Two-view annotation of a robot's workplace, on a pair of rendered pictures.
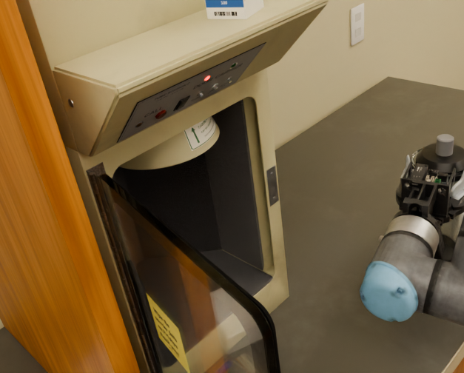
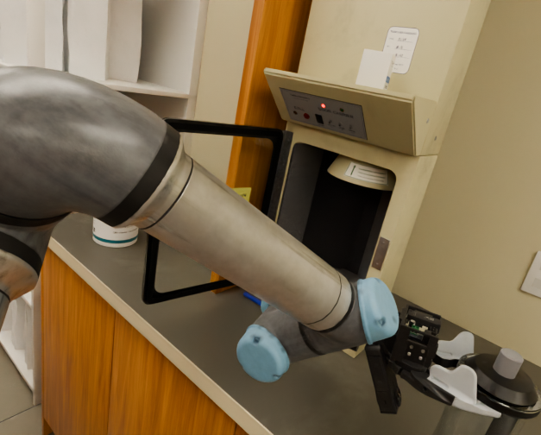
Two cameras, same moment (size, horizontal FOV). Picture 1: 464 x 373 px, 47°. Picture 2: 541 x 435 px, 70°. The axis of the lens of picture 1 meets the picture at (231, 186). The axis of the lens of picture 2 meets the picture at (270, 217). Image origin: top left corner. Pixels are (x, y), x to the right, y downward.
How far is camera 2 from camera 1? 84 cm
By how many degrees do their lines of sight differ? 70
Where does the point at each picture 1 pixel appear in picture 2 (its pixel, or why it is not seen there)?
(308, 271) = not seen: hidden behind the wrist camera
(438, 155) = (493, 364)
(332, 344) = (305, 372)
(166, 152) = (336, 167)
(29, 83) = (251, 53)
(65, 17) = (312, 57)
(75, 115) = not seen: hidden behind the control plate
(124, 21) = (336, 72)
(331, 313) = (338, 379)
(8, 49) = (251, 38)
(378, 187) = not seen: outside the picture
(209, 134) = (361, 178)
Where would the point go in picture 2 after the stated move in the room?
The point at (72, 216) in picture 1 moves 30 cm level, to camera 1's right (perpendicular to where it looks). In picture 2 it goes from (240, 116) to (254, 140)
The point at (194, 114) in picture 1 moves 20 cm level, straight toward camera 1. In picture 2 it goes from (349, 149) to (256, 134)
